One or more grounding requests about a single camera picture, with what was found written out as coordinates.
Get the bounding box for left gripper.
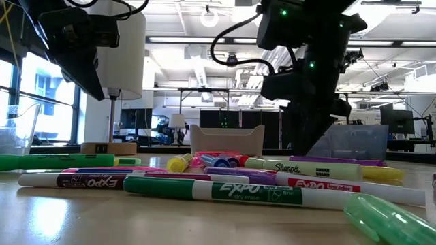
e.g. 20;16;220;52
38;6;121;102

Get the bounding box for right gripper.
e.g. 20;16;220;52
260;44;352;157

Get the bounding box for purple pen highlighter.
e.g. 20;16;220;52
288;155;388;168

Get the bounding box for pale green Sharpie highlighter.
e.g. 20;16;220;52
243;157;364;182

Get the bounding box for red dry-erase marker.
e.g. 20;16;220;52
274;171;427;208

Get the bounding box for fat purple highlighter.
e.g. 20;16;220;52
217;153;242;168
203;166;277;186

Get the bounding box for short yellow highlighter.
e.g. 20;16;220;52
360;165;407;182

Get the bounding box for large pink highlighter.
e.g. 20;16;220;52
193;150;240;159

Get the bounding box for blue highlighter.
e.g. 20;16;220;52
199;154;232;169

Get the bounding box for yellow Sharpie highlighter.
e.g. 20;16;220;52
166;153;194;173

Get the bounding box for white shade table lamp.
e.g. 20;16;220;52
80;2;147;157

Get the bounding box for grey translucent plastic bin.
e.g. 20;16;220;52
308;124;390;161

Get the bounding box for black cabinet row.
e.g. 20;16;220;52
199;109;283;150

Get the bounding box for green dry-erase marker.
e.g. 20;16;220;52
122;175;357;211

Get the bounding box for white plastic bin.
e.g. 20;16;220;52
189;124;266;157

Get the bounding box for clear shallow plastic bin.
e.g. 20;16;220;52
0;103;42;157

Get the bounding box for small white table lamp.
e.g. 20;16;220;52
168;114;187;146

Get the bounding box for long ceiling light bar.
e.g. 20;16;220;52
146;35;436;48

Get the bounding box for translucent green pen highlighter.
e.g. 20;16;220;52
343;192;436;245

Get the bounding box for black tripod stand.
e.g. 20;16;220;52
414;114;435;148

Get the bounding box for black aluminium table frame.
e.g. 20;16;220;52
29;144;436;163

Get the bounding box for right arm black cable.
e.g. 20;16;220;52
209;13;277;76

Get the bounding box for white ring ceiling light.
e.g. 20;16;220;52
200;7;220;29

